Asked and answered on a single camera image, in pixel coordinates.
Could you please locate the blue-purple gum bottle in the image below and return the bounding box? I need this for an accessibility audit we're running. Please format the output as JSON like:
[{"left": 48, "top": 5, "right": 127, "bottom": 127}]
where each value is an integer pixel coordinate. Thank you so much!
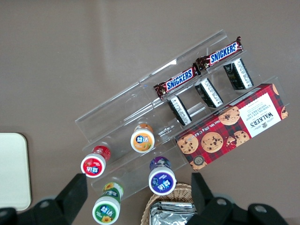
[{"left": 148, "top": 156, "right": 177, "bottom": 196}]

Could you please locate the light tan wicker basket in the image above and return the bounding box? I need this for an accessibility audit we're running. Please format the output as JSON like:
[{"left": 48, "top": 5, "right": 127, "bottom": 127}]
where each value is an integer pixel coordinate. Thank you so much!
[{"left": 140, "top": 183, "right": 200, "bottom": 225}]

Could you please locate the red gum bottle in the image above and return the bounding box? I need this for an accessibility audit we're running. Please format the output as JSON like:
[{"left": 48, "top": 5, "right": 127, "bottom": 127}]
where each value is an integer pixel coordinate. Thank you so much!
[{"left": 80, "top": 145, "right": 112, "bottom": 178}]

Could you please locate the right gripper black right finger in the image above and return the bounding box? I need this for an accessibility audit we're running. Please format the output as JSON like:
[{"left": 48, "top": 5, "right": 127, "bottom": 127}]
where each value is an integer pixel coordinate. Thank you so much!
[{"left": 191, "top": 172, "right": 234, "bottom": 215}]

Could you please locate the orange gum bottle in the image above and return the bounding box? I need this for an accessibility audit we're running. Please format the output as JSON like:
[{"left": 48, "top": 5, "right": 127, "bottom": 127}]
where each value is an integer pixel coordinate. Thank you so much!
[{"left": 130, "top": 123, "right": 156, "bottom": 154}]

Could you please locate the red Walkers cookie box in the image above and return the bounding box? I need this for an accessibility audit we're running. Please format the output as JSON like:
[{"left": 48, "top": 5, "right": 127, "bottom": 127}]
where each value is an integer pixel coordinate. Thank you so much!
[{"left": 174, "top": 83, "right": 289, "bottom": 172}]

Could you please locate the cream plastic serving tray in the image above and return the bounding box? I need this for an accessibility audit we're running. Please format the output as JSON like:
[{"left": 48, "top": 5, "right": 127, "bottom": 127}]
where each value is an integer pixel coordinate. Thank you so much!
[{"left": 0, "top": 132, "right": 32, "bottom": 211}]

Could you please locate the small black white box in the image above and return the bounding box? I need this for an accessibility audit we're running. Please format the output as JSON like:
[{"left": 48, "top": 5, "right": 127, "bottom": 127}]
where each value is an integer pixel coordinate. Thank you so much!
[
  {"left": 223, "top": 58, "right": 255, "bottom": 91},
  {"left": 166, "top": 95, "right": 193, "bottom": 127},
  {"left": 194, "top": 78, "right": 224, "bottom": 109}
]

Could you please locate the green gum bottle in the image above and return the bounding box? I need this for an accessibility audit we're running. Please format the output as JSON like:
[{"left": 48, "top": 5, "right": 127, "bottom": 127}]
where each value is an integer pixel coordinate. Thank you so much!
[{"left": 91, "top": 182, "right": 124, "bottom": 225}]

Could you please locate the Snickers chocolate bar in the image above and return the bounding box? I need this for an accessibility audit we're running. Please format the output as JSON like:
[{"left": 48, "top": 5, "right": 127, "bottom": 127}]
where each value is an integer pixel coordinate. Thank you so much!
[
  {"left": 153, "top": 66, "right": 202, "bottom": 99},
  {"left": 195, "top": 36, "right": 244, "bottom": 72}
]

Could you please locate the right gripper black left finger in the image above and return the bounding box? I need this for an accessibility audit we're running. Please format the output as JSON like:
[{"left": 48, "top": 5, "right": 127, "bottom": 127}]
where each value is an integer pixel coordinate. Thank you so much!
[{"left": 54, "top": 172, "right": 89, "bottom": 213}]

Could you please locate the clear acrylic stepped display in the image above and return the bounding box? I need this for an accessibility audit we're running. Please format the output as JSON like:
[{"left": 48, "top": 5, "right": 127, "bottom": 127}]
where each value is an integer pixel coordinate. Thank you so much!
[{"left": 74, "top": 29, "right": 290, "bottom": 202}]

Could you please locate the stack of foil trays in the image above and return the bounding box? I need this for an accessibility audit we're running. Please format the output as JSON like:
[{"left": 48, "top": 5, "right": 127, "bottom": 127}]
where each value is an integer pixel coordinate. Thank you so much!
[{"left": 149, "top": 201, "right": 199, "bottom": 225}]

